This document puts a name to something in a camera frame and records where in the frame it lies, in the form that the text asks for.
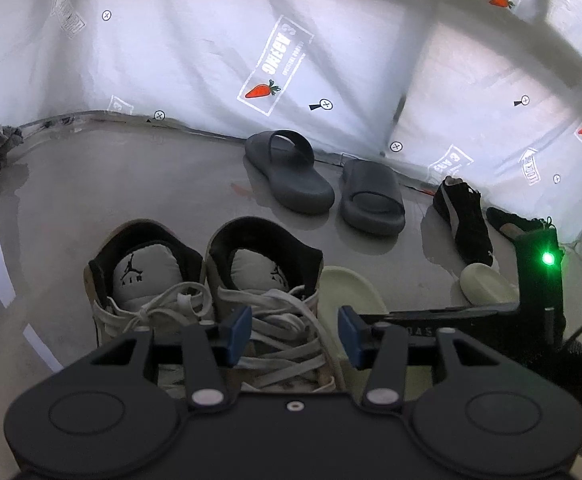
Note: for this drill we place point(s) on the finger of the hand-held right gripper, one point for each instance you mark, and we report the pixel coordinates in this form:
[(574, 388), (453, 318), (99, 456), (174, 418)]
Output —
[(391, 320)]

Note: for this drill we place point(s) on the white printed plastic sheet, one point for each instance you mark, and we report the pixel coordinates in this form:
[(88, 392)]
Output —
[(196, 50)]

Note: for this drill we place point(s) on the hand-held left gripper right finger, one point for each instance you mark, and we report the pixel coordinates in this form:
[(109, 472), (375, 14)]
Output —
[(353, 335)]

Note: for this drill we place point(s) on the grey crumpled cloth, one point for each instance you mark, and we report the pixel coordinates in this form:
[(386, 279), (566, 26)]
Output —
[(8, 141)]

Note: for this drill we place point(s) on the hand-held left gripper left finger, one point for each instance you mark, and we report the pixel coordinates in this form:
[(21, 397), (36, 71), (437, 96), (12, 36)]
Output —
[(238, 335)]

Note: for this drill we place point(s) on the orange tape strip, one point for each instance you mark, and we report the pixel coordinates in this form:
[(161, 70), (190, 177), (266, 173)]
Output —
[(427, 191)]

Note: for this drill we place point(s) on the black sneaker with tan trim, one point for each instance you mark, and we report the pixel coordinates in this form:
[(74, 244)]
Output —
[(513, 220)]

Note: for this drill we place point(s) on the black sneaker with white stripe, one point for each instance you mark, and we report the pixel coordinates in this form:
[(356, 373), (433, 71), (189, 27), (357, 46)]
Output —
[(466, 225)]

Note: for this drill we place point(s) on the grey slide sandal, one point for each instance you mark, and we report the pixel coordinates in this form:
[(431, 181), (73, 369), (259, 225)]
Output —
[(371, 200), (291, 180)]

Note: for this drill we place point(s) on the pale green slide sandal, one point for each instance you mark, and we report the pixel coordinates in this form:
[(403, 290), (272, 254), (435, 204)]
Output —
[(346, 290), (486, 285)]

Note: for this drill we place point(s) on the tan lace-up sneaker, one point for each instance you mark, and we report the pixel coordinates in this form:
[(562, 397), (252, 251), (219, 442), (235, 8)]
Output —
[(141, 275), (266, 270)]

